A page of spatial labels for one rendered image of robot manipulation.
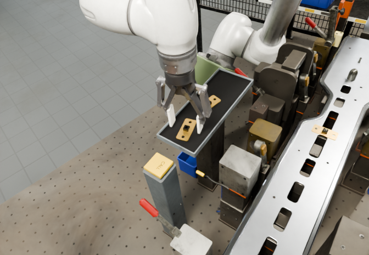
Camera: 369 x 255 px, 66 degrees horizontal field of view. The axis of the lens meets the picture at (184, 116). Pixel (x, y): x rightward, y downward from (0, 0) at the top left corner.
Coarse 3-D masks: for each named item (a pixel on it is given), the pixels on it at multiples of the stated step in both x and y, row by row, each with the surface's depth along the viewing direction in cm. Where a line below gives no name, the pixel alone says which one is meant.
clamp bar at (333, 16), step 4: (332, 8) 116; (336, 8) 117; (344, 8) 116; (332, 12) 116; (336, 12) 117; (340, 12) 115; (344, 12) 116; (332, 16) 118; (336, 16) 119; (332, 20) 119; (336, 20) 121; (328, 24) 120; (332, 24) 120; (328, 28) 121; (332, 28) 121; (328, 32) 123; (332, 32) 122; (328, 36) 124; (332, 36) 123; (328, 40) 125; (332, 40) 127
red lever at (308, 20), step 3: (306, 18) 126; (309, 18) 125; (306, 21) 126; (309, 21) 125; (312, 21) 125; (309, 24) 126; (312, 24) 125; (315, 24) 125; (312, 27) 126; (315, 27) 126; (318, 27) 126; (315, 30) 126; (318, 30) 126; (321, 30) 126; (318, 33) 127; (321, 33) 126; (324, 33) 126; (321, 36) 127; (324, 36) 126
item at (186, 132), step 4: (184, 120) 88; (188, 120) 88; (192, 120) 88; (184, 124) 87; (188, 124) 87; (192, 124) 87; (184, 128) 85; (188, 128) 85; (192, 128) 86; (180, 132) 85; (184, 132) 85; (188, 132) 85; (176, 136) 84; (180, 136) 84; (184, 136) 84; (188, 136) 84; (184, 140) 83
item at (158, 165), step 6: (156, 156) 80; (162, 156) 80; (150, 162) 79; (156, 162) 79; (162, 162) 79; (168, 162) 79; (144, 168) 79; (150, 168) 78; (156, 168) 78; (162, 168) 78; (168, 168) 78; (156, 174) 76; (162, 174) 76
